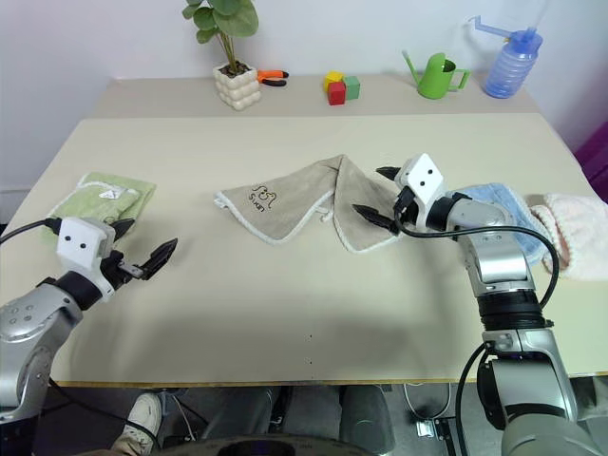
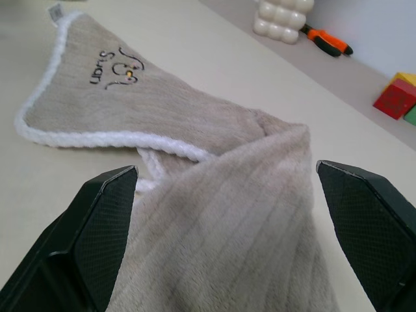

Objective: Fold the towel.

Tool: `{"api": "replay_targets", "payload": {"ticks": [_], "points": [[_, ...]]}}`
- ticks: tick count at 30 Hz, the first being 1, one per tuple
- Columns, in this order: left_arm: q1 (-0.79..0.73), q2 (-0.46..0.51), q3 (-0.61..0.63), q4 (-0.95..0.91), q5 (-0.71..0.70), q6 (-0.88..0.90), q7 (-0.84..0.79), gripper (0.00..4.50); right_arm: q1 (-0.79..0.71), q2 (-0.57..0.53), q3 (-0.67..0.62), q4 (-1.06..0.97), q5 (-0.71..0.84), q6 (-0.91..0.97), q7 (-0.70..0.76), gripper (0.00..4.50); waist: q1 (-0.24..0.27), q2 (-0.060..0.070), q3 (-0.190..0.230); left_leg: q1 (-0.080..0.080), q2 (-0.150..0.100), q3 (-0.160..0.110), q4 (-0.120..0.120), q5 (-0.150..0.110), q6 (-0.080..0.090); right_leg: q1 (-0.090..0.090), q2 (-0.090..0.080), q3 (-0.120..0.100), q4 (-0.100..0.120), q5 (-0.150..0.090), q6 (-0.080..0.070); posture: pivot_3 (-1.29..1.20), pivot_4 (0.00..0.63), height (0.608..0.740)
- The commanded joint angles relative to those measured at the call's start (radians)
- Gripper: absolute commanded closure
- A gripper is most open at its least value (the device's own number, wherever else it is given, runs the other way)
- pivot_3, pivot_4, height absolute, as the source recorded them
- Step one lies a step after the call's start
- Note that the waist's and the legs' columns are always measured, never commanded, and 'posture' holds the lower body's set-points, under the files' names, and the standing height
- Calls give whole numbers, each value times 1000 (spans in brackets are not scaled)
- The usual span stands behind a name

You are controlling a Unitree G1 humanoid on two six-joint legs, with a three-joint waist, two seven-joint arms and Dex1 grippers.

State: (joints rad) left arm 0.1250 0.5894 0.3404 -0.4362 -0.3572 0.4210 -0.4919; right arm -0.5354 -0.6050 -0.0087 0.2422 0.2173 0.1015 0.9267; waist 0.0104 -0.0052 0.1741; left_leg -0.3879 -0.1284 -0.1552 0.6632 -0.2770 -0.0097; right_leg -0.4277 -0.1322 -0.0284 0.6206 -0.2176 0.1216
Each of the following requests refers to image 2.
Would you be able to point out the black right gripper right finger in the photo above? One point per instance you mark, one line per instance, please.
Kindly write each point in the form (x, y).
(373, 234)

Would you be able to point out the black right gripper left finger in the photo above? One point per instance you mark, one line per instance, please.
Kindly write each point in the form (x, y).
(81, 247)

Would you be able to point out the beige towel with white trim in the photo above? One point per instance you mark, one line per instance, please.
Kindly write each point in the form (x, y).
(208, 195)

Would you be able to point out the green toy block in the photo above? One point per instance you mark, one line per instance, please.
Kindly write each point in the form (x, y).
(411, 116)

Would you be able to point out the red toy block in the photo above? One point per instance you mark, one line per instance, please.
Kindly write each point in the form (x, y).
(395, 99)

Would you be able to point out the yellow toy block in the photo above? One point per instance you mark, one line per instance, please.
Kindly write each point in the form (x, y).
(404, 79)

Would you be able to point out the cream bubble-shaped vase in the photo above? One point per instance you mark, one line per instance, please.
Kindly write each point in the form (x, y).
(282, 19)

